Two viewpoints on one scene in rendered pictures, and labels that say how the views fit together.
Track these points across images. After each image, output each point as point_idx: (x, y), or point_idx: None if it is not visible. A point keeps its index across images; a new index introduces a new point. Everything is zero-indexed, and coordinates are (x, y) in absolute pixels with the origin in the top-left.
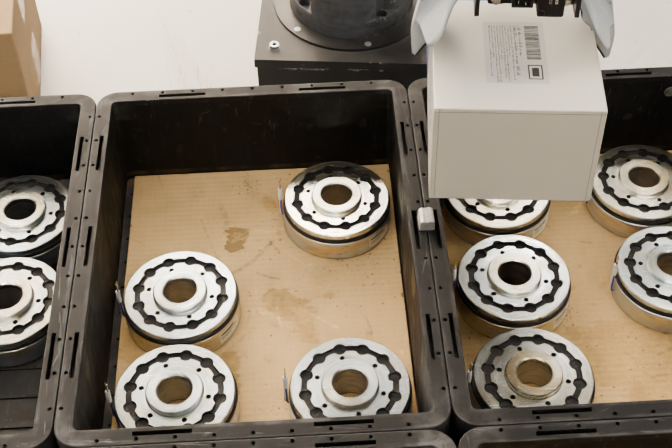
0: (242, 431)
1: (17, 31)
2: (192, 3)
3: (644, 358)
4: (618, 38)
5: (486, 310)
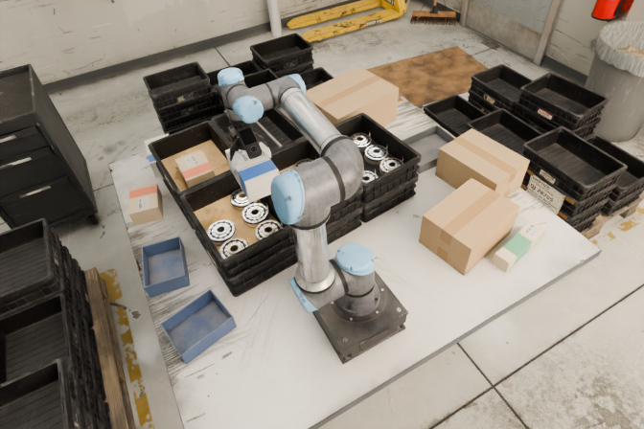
0: (281, 149)
1: (428, 224)
2: (430, 311)
3: (223, 218)
4: (274, 377)
5: (257, 203)
